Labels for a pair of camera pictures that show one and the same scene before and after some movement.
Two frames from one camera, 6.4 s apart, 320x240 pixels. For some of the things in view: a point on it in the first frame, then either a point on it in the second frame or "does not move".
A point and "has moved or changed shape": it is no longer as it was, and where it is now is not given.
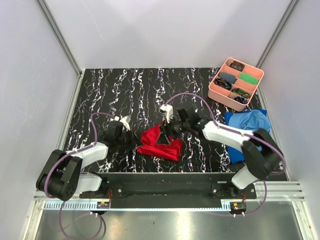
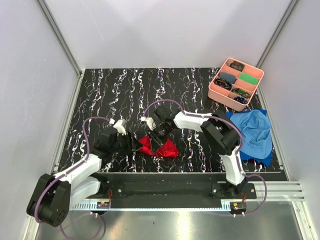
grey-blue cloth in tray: (231, 78) does not move
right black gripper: (163, 139) -> (155, 144)
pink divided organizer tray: (235, 84) does not move
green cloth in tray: (248, 78) does not move
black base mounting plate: (173, 186) does not move
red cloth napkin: (149, 137) has moved or changed shape
